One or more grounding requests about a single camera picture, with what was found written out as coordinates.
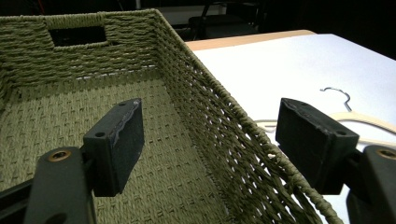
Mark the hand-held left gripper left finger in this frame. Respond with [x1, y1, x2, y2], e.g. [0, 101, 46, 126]
[23, 98, 146, 224]

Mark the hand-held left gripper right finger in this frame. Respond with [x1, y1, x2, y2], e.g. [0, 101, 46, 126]
[275, 97, 396, 224]

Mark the green woven basket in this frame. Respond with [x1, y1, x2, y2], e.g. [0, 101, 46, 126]
[0, 8, 347, 224]

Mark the wooden clothes hanger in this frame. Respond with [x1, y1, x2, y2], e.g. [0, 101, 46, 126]
[254, 87, 396, 147]

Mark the black chair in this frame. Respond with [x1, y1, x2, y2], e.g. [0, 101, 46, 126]
[188, 0, 265, 41]

